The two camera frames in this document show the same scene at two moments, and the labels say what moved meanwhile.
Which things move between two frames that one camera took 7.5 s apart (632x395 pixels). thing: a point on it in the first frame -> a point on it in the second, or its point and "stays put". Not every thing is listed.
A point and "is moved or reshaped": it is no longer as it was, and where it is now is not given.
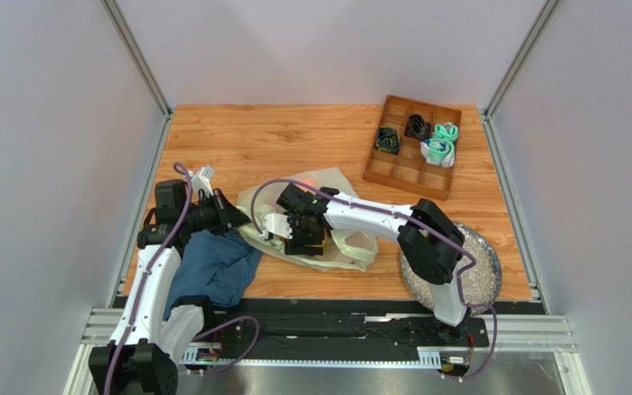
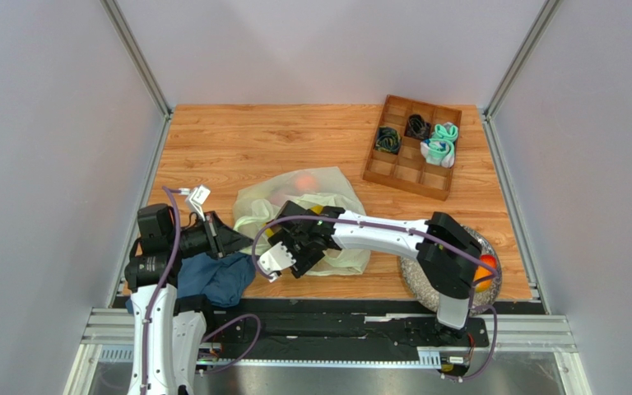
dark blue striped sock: [388, 139] stays put
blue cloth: [217, 264] stays put
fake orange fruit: [308, 180] stays put
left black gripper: [226, 216] -> [220, 239]
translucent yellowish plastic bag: [341, 249] is moved or reshaped
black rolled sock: [417, 127] stays put
